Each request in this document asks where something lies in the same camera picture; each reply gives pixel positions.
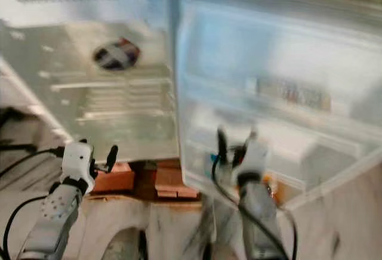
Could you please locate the orange brick stack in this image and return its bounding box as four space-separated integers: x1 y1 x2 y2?
153 165 199 200
93 163 135 193

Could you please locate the white fridge cabinet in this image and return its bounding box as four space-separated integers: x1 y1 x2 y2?
0 0 181 164

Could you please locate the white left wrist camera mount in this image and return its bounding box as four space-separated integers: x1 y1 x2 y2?
62 141 96 184

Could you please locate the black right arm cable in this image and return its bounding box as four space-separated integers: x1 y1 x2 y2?
211 153 300 260

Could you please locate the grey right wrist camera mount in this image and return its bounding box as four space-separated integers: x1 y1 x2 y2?
235 141 270 181

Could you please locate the orange round item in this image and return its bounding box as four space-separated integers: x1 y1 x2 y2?
270 178 285 202

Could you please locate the white fridge door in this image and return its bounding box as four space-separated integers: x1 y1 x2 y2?
168 0 382 211

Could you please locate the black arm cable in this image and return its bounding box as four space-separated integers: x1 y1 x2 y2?
211 153 300 260
0 146 67 260

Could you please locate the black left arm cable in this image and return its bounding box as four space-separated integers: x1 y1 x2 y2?
0 146 67 260

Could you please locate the dark round bowl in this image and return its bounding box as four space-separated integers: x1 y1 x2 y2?
92 38 141 72

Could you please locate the printed door label sticker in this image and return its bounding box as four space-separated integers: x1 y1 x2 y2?
245 76 333 113

